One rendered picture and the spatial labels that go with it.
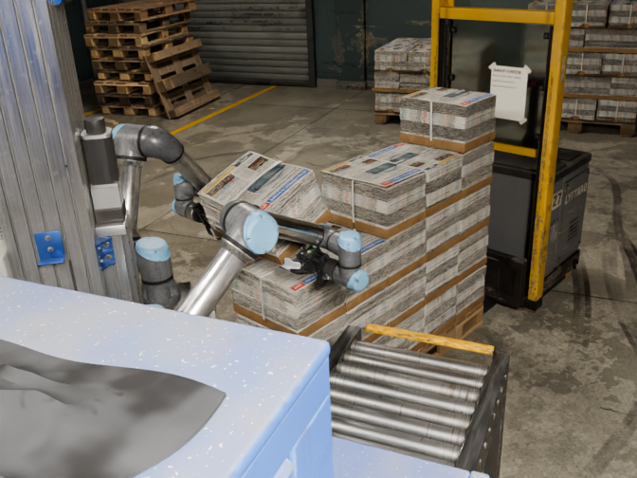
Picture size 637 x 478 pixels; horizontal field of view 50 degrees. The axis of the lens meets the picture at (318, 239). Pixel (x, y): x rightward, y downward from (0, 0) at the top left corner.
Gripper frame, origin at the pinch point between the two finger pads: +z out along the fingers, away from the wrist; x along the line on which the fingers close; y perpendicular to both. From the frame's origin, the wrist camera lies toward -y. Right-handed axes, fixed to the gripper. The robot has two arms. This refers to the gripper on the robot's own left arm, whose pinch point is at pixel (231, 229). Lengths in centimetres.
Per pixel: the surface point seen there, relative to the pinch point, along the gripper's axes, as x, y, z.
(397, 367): -16, -14, 91
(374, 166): 73, -20, 11
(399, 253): 52, -48, 33
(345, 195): 52, -21, 10
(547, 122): 162, -50, 45
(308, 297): -1.6, -21.4, 35.7
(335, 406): -41, -3, 90
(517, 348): 89, -141, 58
